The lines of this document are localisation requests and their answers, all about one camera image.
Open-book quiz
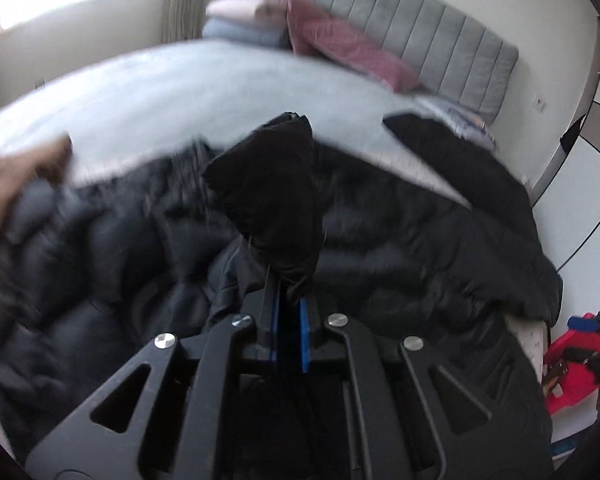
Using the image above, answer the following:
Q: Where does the pale pink folded blanket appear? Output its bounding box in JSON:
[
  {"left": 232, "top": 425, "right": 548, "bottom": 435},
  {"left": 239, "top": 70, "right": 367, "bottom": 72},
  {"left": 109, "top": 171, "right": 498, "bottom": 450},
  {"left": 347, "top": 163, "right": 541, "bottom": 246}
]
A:
[{"left": 206, "top": 0, "right": 287, "bottom": 26}]

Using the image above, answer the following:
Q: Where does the white wall socket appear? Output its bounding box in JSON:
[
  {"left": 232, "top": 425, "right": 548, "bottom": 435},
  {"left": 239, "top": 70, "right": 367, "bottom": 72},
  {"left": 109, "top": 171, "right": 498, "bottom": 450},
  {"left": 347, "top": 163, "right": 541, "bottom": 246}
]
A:
[{"left": 532, "top": 96, "right": 546, "bottom": 113}]

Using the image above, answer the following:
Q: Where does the beige window curtain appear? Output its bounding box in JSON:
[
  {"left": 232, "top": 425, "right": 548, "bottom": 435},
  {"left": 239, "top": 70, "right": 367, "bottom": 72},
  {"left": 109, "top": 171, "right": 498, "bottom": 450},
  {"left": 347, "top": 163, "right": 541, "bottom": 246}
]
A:
[{"left": 161, "top": 0, "right": 204, "bottom": 44}]

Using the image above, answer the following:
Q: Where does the black quilted puffer jacket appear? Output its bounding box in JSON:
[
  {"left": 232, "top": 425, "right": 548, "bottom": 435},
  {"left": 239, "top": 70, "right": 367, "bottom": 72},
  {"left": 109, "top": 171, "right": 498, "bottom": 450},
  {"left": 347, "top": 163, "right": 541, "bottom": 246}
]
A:
[{"left": 0, "top": 113, "right": 562, "bottom": 460}]

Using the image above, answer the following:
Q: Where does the brown folded garment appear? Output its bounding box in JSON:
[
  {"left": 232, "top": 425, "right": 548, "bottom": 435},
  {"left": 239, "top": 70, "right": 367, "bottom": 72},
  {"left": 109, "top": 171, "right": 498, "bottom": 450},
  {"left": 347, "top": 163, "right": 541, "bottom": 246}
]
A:
[{"left": 0, "top": 133, "right": 72, "bottom": 235}]

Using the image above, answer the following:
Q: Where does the pink velvet pillow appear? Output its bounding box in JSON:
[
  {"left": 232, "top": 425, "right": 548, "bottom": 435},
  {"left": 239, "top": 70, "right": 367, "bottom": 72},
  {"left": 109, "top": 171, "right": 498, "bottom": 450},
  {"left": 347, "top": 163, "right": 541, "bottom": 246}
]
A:
[{"left": 275, "top": 0, "right": 419, "bottom": 93}]

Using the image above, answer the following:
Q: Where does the light blue folded blanket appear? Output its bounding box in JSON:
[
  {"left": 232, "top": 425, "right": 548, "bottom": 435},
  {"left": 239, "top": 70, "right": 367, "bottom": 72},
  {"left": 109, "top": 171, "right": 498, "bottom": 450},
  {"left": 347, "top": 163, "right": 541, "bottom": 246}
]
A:
[{"left": 201, "top": 18, "right": 291, "bottom": 50}]

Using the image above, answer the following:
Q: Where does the grey padded headboard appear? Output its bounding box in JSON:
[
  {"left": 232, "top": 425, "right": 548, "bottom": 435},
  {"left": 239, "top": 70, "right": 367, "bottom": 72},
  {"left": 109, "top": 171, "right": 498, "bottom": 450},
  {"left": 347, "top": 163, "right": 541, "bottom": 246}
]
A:
[{"left": 311, "top": 0, "right": 519, "bottom": 124}]

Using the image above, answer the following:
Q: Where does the red plastic stool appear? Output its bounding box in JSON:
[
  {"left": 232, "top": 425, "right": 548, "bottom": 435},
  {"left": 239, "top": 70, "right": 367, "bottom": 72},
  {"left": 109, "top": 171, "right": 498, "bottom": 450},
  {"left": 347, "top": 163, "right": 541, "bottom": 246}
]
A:
[{"left": 542, "top": 313, "right": 600, "bottom": 415}]

